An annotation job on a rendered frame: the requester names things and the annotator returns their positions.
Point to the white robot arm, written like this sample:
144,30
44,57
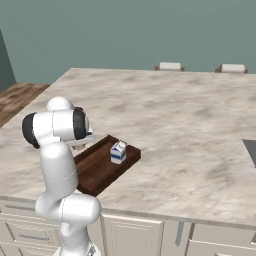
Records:
58,166

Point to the dark brown wooden tray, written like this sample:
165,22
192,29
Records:
100,170

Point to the cream cupboard door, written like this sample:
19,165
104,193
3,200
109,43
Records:
131,236

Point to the white and blue milk carton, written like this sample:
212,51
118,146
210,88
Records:
118,154

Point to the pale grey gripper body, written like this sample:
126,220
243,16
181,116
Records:
89,137

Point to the dark grey sink basin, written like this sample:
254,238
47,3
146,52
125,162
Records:
250,152

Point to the cream drawer front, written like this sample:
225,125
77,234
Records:
223,233
213,250
13,231
16,213

